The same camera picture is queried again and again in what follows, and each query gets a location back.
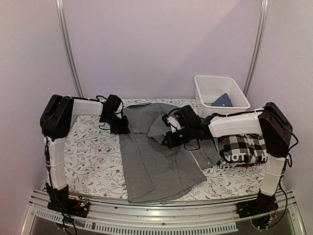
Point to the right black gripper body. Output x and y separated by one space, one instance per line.
186 136

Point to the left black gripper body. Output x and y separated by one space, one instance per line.
116 125

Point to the grey long sleeve shirt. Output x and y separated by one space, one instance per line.
153 172

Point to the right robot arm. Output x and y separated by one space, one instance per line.
267 121

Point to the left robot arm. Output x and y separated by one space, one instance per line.
56 122

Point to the floral patterned table cloth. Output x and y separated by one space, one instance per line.
93 165

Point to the white plastic bin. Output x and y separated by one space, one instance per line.
208 89

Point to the blue dotted cloth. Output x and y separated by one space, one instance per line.
223 101

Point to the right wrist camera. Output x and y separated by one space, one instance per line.
171 122

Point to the aluminium front rail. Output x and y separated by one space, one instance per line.
119 217

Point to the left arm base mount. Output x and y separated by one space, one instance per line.
77 206

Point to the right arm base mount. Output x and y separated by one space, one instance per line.
262 204

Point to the right metal corner post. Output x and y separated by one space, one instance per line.
257 45

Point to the metal corner post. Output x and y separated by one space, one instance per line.
68 50
257 45

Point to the left metal corner post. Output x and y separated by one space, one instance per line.
68 50

